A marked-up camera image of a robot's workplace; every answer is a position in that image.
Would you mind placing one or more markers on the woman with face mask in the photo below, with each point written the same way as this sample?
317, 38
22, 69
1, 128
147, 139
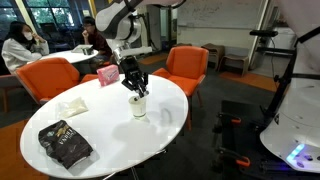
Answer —
16, 50

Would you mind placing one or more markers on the wooden stool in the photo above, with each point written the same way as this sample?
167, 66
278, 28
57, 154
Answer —
235, 63
213, 53

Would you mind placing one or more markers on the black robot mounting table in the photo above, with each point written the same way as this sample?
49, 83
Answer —
240, 140

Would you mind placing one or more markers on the pink cardboard box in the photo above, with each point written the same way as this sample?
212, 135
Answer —
108, 75

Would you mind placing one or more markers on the orange black clamp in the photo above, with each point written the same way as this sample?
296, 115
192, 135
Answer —
238, 160
230, 119

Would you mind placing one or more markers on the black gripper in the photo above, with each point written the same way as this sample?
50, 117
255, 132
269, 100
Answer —
131, 71

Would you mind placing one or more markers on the black camera on mount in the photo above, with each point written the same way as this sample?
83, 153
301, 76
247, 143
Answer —
263, 33

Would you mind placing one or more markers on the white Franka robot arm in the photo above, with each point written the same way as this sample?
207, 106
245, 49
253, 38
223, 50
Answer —
113, 20

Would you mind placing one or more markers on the clear plastic bag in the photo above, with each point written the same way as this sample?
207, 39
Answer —
71, 107

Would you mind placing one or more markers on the black marker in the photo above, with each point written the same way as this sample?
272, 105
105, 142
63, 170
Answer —
135, 98

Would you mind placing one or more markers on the white round side table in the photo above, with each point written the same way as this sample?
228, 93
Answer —
70, 56

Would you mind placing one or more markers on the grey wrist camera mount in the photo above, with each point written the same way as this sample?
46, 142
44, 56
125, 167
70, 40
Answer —
133, 51

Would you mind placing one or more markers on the orange armchair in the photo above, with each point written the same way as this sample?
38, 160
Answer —
46, 78
186, 65

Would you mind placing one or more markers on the wall whiteboard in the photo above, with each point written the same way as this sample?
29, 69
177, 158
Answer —
220, 20

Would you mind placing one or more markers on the black vertical stand pole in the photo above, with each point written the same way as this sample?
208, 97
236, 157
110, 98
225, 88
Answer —
283, 80

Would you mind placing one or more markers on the black coffee bag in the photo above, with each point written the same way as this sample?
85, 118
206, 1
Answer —
65, 145

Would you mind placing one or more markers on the open laptop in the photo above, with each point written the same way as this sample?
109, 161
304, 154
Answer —
81, 49

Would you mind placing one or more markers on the man in dark red shirt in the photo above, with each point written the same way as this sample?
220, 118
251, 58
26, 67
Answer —
98, 41

